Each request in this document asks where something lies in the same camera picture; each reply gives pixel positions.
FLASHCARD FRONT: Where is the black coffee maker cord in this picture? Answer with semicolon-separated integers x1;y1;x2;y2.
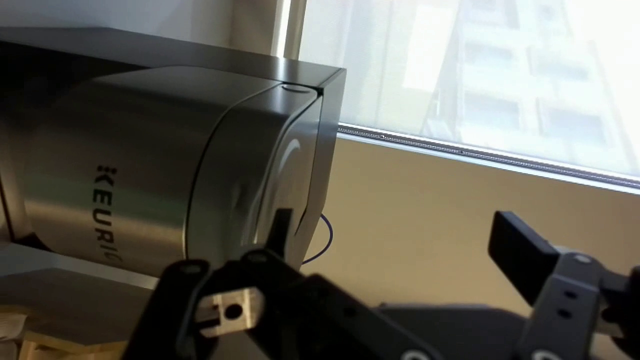
302;209;336;266

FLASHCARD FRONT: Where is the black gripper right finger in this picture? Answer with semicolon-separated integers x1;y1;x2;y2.
488;207;640;360

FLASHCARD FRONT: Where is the black silver Keurig coffee maker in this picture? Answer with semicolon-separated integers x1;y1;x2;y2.
0;26;349;277

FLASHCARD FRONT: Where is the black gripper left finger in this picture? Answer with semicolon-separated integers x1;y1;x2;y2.
122;207;442;360

